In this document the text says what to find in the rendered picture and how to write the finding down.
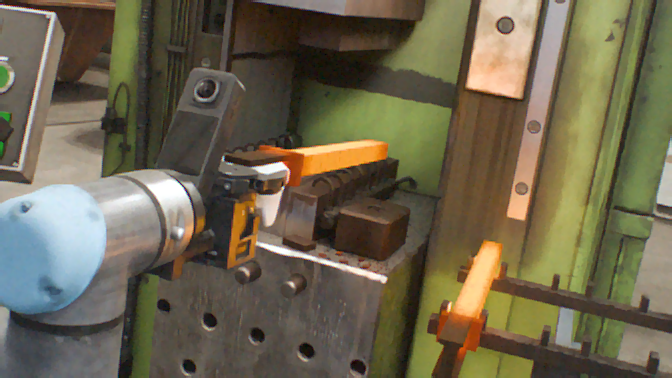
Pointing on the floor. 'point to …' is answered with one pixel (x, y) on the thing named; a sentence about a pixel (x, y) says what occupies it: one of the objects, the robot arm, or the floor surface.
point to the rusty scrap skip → (75, 33)
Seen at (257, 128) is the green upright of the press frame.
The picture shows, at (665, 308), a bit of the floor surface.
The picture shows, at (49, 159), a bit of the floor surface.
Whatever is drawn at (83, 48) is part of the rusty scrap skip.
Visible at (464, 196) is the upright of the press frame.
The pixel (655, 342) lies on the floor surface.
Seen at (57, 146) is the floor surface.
